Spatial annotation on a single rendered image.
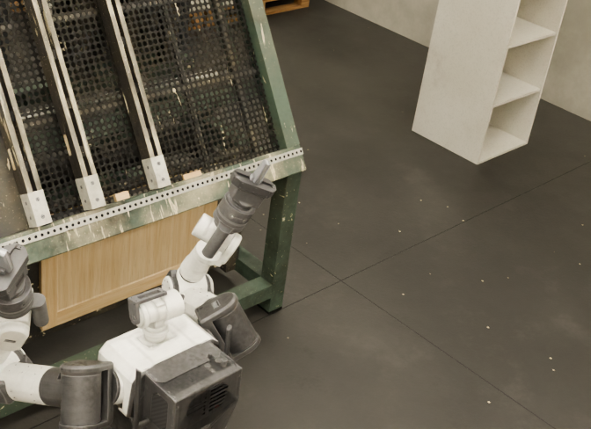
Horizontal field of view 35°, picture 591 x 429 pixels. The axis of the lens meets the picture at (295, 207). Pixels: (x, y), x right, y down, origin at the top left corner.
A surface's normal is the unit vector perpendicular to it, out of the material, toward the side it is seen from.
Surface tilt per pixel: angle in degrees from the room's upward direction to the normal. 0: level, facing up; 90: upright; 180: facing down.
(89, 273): 90
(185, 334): 0
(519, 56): 90
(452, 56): 90
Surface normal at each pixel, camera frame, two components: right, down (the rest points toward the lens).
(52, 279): 0.67, 0.45
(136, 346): 0.12, -0.85
